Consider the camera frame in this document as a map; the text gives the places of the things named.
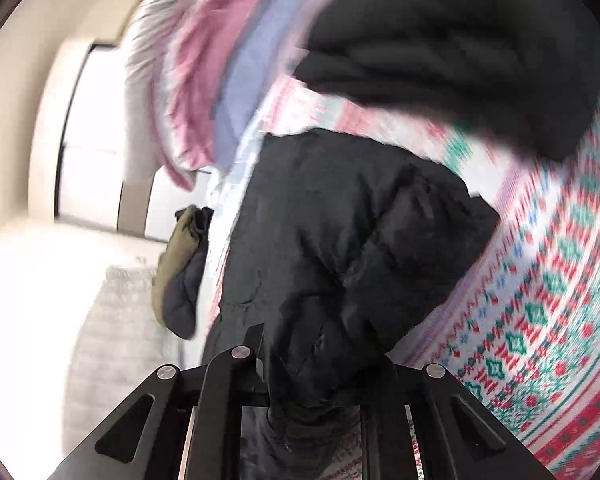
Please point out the folded black jacket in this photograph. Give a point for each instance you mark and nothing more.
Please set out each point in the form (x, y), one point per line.
(455, 45)

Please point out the olive green jacket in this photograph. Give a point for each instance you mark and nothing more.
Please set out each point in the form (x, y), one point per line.
(172, 260)

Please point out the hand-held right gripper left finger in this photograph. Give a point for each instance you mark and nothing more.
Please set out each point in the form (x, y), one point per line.
(230, 385)

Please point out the blue blanket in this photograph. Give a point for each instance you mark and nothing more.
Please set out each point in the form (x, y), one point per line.
(250, 80)

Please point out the grey pillow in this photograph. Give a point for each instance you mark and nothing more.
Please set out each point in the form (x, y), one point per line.
(147, 75)

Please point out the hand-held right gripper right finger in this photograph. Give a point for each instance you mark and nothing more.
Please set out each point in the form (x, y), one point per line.
(432, 400)

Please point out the olive and navy folded clothes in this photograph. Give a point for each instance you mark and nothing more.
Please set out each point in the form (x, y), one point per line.
(187, 300)

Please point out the white wardrobe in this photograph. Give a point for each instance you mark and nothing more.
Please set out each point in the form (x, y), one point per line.
(95, 160)

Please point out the grey quilted headboard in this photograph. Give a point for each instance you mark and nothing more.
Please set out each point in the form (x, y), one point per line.
(120, 350)

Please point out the patterned knit-print blanket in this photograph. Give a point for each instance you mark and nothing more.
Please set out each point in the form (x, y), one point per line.
(555, 285)

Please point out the black quilted jacket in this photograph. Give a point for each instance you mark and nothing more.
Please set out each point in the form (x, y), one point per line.
(340, 240)

